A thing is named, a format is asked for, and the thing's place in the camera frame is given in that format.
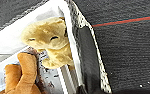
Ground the tan plush toy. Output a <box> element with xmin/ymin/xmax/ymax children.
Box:
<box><xmin>20</xmin><ymin>16</ymin><xmax>75</xmax><ymax>70</ymax></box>

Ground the brown plush toy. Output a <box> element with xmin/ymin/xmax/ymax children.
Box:
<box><xmin>0</xmin><ymin>52</ymin><xmax>44</xmax><ymax>94</ymax></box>

